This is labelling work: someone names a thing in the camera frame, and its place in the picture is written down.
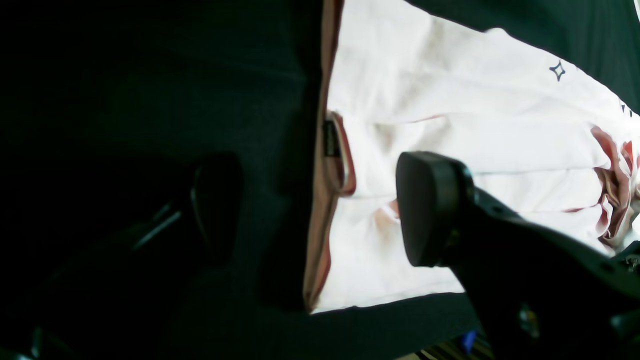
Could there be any pink T-shirt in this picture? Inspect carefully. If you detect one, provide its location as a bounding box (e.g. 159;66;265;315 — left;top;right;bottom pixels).
302;0;639;314

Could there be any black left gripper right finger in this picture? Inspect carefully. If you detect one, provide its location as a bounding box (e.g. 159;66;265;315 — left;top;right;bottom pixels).
395;152;474;268

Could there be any black table cloth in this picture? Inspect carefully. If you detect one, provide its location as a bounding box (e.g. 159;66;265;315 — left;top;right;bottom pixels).
0;0;640;360

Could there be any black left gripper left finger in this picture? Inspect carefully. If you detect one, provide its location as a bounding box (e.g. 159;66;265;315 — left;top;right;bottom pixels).
189;152;244;265

